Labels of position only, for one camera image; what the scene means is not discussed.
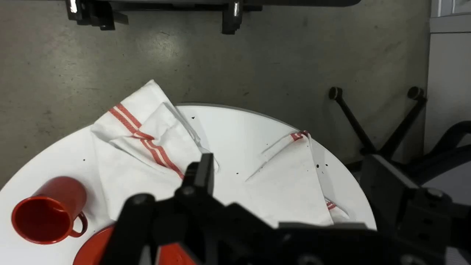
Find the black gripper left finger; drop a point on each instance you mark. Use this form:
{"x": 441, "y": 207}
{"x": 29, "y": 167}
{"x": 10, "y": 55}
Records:
{"x": 146, "y": 224}

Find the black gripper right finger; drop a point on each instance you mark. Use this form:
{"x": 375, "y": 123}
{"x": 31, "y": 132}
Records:
{"x": 421, "y": 226}

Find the white towel with red stripes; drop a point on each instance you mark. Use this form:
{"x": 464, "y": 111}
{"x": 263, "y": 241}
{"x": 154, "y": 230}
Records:
{"x": 143, "y": 145}

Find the white folded towel red stripes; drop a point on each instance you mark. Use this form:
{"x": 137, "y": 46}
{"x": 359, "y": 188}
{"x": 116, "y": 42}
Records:
{"x": 284, "y": 186}

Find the black office chair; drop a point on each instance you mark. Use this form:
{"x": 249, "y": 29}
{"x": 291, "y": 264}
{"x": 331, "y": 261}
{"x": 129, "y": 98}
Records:
{"x": 446, "y": 155}

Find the large red plate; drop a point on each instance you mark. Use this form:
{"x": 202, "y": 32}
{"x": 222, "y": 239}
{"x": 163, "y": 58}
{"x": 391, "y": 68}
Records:
{"x": 93, "y": 249}

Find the red plastic mug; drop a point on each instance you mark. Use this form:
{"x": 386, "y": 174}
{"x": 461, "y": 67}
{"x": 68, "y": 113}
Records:
{"x": 53, "y": 213}

